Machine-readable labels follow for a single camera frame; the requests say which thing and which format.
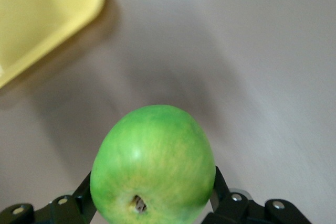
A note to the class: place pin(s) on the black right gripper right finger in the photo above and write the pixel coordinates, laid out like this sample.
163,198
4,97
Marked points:
241,211

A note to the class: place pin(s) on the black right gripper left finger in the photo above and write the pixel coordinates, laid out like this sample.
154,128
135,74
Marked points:
65,211

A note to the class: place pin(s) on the green apple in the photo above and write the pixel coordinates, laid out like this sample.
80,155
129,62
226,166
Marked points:
153,161

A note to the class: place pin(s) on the yellow plastic tray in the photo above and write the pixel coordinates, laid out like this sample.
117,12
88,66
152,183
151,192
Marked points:
39,19

